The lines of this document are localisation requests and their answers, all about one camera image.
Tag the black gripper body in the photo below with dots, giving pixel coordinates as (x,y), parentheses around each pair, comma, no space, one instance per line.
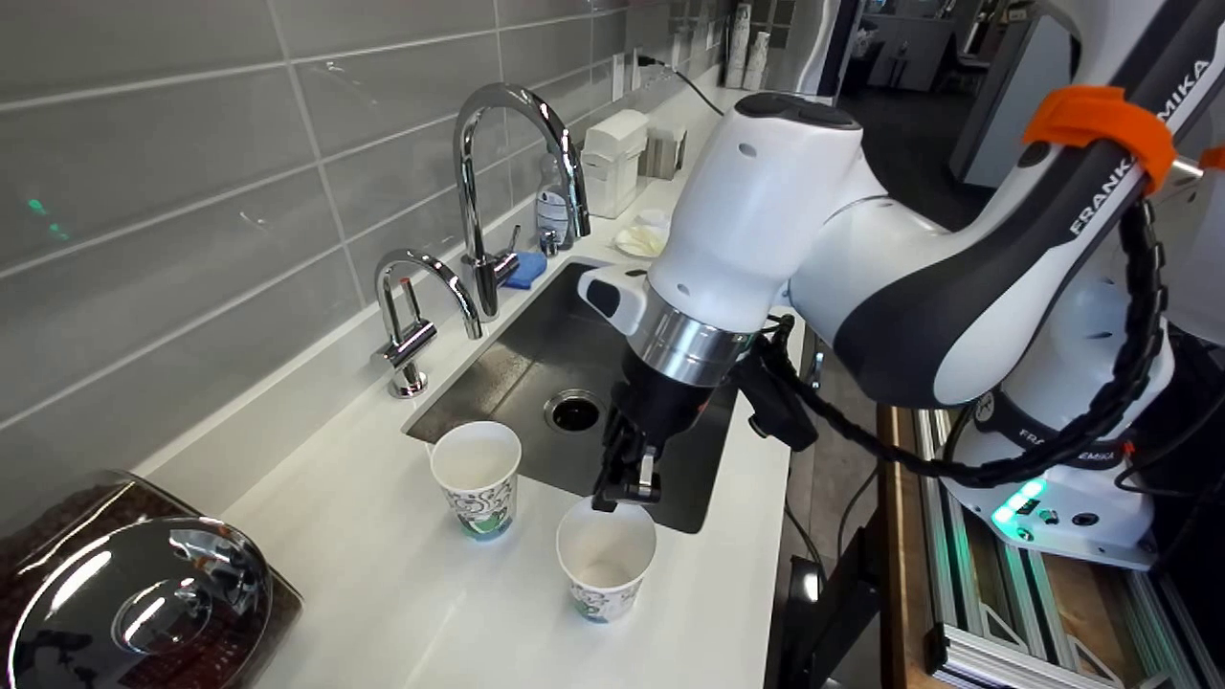
(662,406)

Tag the patterned white paper cup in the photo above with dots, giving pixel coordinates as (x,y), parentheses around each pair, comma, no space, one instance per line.
(605,568)
(477,478)

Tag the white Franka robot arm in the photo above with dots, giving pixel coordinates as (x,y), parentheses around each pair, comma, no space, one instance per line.
(767,194)

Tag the stainless steel sink basin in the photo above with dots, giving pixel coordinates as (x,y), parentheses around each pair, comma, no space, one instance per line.
(537,369)

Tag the blue sponge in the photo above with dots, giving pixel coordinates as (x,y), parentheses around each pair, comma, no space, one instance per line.
(527,269)

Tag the white plastic container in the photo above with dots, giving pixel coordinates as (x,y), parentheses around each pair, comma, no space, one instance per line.
(616,159)

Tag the small chrome faucet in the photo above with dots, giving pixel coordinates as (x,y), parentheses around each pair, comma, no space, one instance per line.
(408,332)

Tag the small grey canister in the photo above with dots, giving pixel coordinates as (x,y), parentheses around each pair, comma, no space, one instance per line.
(662,152)

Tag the wooden base board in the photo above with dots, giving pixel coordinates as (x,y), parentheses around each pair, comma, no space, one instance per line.
(910,575)

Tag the tall chrome arched faucet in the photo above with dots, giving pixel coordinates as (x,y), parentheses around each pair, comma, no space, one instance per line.
(480,194)

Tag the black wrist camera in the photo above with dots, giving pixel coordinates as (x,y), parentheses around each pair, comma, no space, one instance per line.
(777,403)

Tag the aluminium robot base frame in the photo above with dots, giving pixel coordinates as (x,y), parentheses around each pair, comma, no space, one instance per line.
(1018,598)

